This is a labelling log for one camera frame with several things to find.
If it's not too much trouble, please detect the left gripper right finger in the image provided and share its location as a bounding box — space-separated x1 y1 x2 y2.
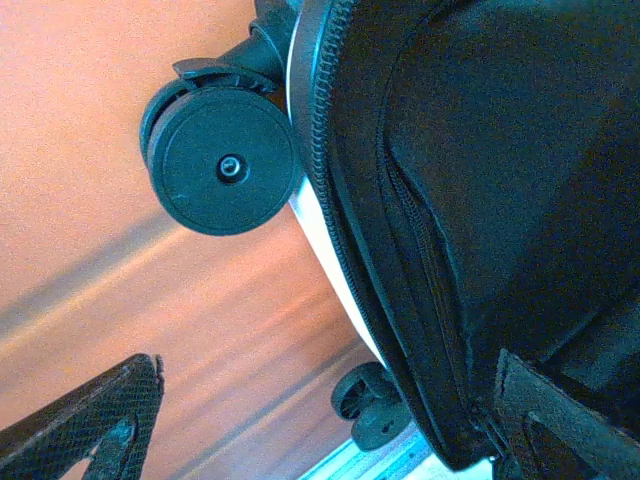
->
494 348 640 480

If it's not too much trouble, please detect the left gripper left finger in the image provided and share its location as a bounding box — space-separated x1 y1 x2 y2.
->
0 353 164 480

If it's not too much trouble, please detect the white hard-shell suitcase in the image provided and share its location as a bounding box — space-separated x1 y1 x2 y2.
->
138 0 640 474

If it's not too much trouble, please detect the aluminium table edge strip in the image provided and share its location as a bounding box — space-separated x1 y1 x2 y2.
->
299 424 441 480

